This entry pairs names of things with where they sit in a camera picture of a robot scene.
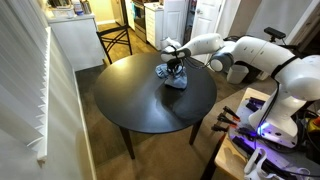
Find yellow tool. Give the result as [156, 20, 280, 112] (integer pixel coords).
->
[306, 116, 320, 135]

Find white handheld controller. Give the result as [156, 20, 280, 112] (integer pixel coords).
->
[243, 147, 268, 180]

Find white kitchen cabinet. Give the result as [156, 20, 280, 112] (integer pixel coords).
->
[144, 2, 165, 47]

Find white trash can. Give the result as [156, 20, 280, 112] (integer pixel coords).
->
[226, 64, 250, 85]

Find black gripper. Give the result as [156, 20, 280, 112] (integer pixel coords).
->
[166, 57, 185, 77]

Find black cabinet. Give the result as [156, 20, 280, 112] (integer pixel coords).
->
[248, 66, 268, 82]

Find white blue bottle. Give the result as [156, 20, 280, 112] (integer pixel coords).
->
[72, 0, 85, 16]

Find wooden stand table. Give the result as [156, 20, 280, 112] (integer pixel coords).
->
[200, 87, 320, 180]

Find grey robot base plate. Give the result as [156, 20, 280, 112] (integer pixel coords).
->
[229, 98, 320, 174]

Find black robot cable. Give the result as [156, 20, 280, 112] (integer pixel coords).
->
[255, 80, 281, 136]

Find round black table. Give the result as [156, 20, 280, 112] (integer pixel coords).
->
[93, 51, 218, 160]

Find black camera on stand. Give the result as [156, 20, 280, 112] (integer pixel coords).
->
[263, 26, 287, 43]

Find white panelled door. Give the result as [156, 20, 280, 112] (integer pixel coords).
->
[162, 0, 192, 43]

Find white door with handle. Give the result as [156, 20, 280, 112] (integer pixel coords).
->
[187, 0, 224, 64]

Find metal cup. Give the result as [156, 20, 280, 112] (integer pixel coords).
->
[81, 0, 93, 15]

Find black orange clamp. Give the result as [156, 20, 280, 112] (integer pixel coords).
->
[222, 105, 241, 122]
[211, 123, 231, 133]
[217, 113, 239, 129]

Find white counter cabinet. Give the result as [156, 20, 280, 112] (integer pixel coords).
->
[47, 13, 106, 72]

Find steel oven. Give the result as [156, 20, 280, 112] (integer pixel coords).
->
[132, 0, 148, 43]

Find white window blinds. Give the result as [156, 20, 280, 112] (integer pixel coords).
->
[0, 0, 52, 165]

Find blue towel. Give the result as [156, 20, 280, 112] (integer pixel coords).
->
[155, 63, 188, 90]

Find white container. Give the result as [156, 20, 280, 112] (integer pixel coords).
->
[51, 5, 76, 19]

